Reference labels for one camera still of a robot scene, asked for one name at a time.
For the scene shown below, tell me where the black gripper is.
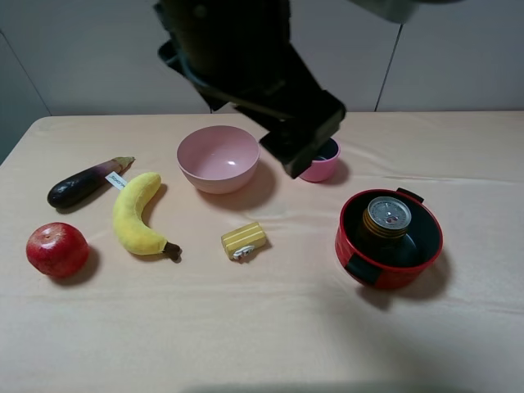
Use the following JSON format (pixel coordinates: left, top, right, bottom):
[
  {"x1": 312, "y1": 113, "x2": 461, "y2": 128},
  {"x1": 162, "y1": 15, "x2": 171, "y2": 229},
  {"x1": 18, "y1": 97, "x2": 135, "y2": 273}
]
[{"x1": 154, "y1": 1, "x2": 346, "y2": 178}]

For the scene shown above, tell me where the gold energy drink can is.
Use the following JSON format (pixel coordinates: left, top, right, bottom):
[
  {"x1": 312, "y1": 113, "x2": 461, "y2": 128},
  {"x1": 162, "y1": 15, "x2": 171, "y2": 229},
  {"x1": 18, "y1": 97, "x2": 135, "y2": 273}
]
[{"x1": 357, "y1": 196, "x2": 412, "y2": 246}]

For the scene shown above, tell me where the pink plastic bowl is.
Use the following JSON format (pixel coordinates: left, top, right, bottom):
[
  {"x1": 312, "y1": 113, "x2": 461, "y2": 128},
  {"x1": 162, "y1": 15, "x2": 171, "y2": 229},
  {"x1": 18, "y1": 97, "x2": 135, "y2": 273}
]
[{"x1": 177, "y1": 125, "x2": 260, "y2": 195}]

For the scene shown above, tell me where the yellow toy cake slice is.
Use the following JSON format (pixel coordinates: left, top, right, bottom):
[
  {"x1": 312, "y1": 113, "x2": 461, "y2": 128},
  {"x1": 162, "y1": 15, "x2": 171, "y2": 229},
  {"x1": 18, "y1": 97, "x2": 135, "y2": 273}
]
[{"x1": 221, "y1": 222, "x2": 267, "y2": 261}]

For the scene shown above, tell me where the yellow plush banana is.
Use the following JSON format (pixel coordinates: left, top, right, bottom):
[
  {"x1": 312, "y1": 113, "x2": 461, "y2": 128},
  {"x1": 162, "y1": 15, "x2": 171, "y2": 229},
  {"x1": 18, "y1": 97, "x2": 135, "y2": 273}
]
[{"x1": 112, "y1": 172, "x2": 182, "y2": 261}]

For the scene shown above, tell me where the peach tablecloth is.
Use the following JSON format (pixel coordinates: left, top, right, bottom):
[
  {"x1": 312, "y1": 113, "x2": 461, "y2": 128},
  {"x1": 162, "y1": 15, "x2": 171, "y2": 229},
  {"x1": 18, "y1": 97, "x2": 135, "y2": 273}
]
[{"x1": 1, "y1": 112, "x2": 523, "y2": 392}]

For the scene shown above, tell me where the purple toy eggplant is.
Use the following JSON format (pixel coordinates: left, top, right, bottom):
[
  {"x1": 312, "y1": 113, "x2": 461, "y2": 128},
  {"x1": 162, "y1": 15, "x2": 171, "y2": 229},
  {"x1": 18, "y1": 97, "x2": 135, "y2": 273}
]
[{"x1": 47, "y1": 156, "x2": 135, "y2": 210}]

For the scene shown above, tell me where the red toy apple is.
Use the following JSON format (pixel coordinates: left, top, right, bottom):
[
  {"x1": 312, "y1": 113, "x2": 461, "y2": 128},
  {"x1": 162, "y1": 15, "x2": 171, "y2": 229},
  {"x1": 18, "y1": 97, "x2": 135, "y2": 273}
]
[{"x1": 25, "y1": 222, "x2": 90, "y2": 278}]

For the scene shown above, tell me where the pink saucepan with handle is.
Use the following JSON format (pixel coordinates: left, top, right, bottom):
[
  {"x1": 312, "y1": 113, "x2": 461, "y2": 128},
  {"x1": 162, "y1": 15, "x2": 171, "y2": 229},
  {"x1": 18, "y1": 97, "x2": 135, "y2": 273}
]
[{"x1": 300, "y1": 138, "x2": 341, "y2": 183}]

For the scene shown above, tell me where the red pot with black handles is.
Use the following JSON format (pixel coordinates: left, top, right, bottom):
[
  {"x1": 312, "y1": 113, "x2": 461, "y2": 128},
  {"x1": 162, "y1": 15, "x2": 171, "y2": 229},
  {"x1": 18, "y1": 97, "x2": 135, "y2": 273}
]
[{"x1": 334, "y1": 188, "x2": 443, "y2": 290}]

